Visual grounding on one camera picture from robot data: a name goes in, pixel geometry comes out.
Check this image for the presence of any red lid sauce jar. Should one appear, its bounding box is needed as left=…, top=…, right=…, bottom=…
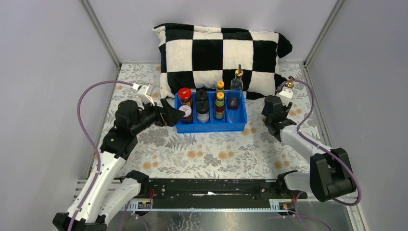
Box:
left=178, top=88, right=193, bottom=107

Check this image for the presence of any blue plastic divided bin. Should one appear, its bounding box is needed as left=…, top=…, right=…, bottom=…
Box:
left=176, top=90, right=248, bottom=133

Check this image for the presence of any black cap shaker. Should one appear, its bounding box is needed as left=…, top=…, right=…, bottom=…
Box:
left=195, top=89, right=208, bottom=103
left=196, top=101, right=210, bottom=123

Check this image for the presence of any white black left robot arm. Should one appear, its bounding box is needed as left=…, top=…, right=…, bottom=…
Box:
left=52, top=99, right=185, bottom=231

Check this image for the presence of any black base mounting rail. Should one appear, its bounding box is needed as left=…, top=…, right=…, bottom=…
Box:
left=135, top=178, right=299, bottom=210

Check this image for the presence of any yellow cap sauce bottle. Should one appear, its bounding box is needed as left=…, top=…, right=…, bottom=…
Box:
left=216, top=81, right=225, bottom=94
left=214, top=92, right=225, bottom=120

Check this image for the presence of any black white checkered pillow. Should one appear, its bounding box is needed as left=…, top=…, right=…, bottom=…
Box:
left=153, top=23, right=293, bottom=100

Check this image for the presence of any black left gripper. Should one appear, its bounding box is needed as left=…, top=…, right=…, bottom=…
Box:
left=131, top=97, right=186, bottom=136

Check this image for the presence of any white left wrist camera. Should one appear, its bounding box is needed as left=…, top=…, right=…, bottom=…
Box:
left=132, top=83, right=156, bottom=106

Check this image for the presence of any white lid sauce jar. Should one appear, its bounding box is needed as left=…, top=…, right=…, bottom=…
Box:
left=179, top=105, right=193, bottom=124

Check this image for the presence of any gold top oil bottle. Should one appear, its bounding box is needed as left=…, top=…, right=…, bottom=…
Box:
left=285, top=76, right=294, bottom=89
left=228, top=64, right=243, bottom=110

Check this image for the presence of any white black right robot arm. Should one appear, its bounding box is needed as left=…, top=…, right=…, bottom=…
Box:
left=262, top=95, right=360, bottom=202

